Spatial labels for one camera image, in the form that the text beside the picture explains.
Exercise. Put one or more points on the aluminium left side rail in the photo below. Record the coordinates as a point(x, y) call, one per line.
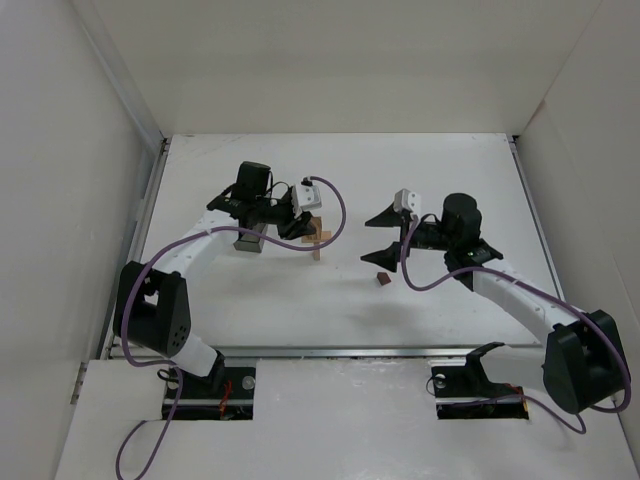
point(145, 188)

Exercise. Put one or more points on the aluminium front rail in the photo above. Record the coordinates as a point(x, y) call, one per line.
point(115, 351)

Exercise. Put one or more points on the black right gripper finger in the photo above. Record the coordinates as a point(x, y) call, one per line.
point(388, 218)
point(387, 259)

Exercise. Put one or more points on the dark brown wood block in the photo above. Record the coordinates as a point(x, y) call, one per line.
point(383, 278)

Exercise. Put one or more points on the aluminium right side rail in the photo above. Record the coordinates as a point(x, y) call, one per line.
point(550, 265)

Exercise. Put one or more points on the light wood block numbered ten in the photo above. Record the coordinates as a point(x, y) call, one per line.
point(326, 236)

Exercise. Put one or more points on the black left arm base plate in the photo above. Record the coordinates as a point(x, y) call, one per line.
point(229, 399)

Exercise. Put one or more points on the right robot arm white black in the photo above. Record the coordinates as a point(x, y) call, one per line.
point(583, 362)

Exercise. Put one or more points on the smoky transparent plastic box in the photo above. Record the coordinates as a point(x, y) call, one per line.
point(251, 242)

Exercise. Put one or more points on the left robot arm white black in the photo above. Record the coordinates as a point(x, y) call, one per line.
point(153, 309)

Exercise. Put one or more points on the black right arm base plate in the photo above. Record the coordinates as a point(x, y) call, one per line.
point(464, 392)

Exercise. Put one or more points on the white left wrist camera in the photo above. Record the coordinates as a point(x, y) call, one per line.
point(305, 197)

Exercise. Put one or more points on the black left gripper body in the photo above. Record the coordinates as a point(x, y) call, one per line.
point(290, 218)

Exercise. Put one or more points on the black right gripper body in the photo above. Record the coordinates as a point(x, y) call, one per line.
point(405, 236)

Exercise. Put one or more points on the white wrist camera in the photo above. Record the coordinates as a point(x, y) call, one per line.
point(406, 200)
point(305, 197)

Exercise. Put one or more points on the aluminium rail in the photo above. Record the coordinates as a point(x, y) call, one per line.
point(550, 265)
point(115, 351)
point(145, 188)

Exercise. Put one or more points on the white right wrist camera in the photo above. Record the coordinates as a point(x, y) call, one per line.
point(406, 200)

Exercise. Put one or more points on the striped tan wood block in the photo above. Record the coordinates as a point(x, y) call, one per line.
point(318, 227)

